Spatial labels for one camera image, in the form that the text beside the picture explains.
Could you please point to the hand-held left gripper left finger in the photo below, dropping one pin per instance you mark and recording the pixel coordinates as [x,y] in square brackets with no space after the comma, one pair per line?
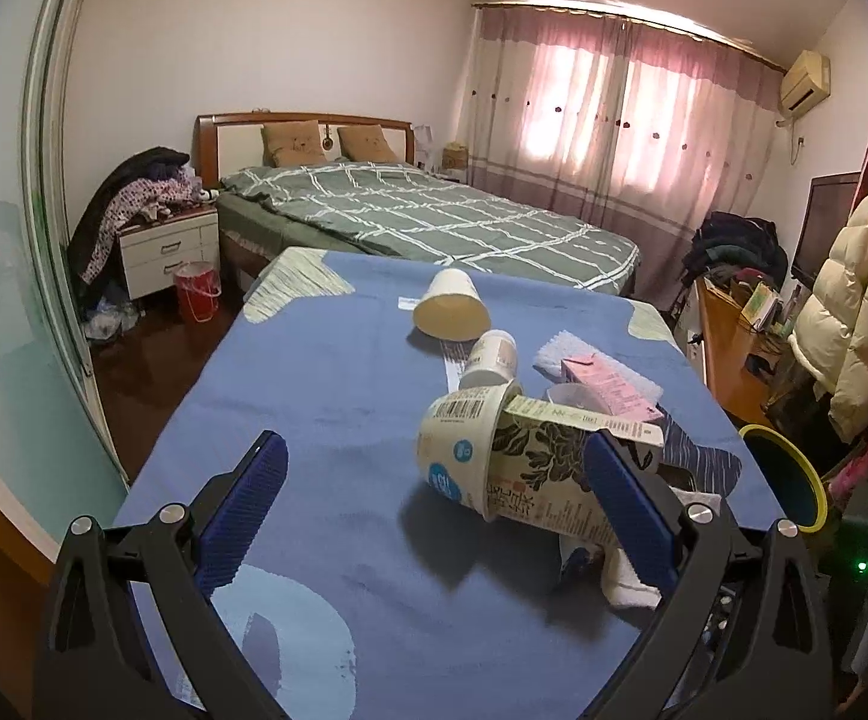
[243,514]

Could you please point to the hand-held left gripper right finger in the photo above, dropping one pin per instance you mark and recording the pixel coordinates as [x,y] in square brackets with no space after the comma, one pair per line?
[625,510]

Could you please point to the leaf-patterned drink carton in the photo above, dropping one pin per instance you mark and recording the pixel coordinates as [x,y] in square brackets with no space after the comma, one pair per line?
[546,472]

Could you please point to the yellow-rimmed trash bin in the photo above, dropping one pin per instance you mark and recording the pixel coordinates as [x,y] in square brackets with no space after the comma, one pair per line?
[787,480]

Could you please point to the white foam fruit net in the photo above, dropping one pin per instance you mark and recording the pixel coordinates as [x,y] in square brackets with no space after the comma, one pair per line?
[629,364]

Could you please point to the white barcode yogurt cup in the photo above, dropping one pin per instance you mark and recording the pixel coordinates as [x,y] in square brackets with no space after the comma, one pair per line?
[456,446]

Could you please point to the dark striped cloth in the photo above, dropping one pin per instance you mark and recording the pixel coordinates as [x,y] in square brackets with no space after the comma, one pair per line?
[700,457]

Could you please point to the pink paper box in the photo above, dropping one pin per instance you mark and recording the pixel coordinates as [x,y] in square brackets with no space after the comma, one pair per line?
[610,386]

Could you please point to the blue tablecloth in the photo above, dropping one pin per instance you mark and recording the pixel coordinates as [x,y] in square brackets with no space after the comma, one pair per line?
[329,405]

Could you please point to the wooden desk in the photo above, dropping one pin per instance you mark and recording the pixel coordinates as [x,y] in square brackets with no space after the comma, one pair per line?
[730,352]

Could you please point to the white pill bottle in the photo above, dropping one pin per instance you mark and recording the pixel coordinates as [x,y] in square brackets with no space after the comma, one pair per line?
[490,360]

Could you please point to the clear plastic wrapper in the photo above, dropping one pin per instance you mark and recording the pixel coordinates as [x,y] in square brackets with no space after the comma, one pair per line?
[453,367]

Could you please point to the red bucket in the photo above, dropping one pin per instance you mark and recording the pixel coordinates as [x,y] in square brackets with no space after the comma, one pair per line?
[198,292]

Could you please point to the clear plastic bags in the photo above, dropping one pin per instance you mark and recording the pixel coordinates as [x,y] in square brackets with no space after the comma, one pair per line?
[111,319]

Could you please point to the pale green striped cloth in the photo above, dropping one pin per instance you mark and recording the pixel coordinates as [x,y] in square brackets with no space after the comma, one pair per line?
[295,281]

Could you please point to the books and boxes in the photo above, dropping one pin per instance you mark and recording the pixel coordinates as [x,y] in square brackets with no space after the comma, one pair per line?
[764,307]

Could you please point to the floral paper cup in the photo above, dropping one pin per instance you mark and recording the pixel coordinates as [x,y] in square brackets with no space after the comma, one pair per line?
[449,307]

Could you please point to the white nightstand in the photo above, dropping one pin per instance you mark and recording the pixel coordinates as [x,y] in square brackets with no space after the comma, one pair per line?
[168,247]

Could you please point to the pile of dark clothes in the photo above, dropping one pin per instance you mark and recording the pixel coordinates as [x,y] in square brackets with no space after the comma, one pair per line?
[738,244]

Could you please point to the cream down jacket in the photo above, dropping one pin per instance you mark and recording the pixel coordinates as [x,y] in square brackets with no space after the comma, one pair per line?
[862,277]

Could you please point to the sliding wardrobe door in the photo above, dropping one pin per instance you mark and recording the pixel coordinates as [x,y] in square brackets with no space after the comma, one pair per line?
[14,300]

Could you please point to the pile of patterned clothes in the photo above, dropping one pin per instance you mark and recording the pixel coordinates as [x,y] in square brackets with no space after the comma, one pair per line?
[130,202]

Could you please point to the green plaid quilt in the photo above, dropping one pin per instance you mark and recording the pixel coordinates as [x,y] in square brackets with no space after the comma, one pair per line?
[434,217]

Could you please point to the black television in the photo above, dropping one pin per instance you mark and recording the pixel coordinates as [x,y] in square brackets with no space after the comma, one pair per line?
[828,225]

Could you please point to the brown pillow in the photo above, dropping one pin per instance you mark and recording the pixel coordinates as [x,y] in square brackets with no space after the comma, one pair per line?
[295,142]
[368,144]

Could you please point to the wooden bed headboard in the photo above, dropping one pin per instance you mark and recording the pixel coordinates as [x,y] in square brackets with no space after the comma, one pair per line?
[231,135]

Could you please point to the woven basket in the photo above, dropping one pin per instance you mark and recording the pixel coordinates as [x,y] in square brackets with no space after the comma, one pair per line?
[455,157]

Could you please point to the pink and beige curtain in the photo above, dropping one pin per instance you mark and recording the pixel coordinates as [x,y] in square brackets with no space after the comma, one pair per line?
[614,112]

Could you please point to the beige air conditioner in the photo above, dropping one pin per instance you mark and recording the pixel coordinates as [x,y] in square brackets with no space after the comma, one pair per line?
[805,82]

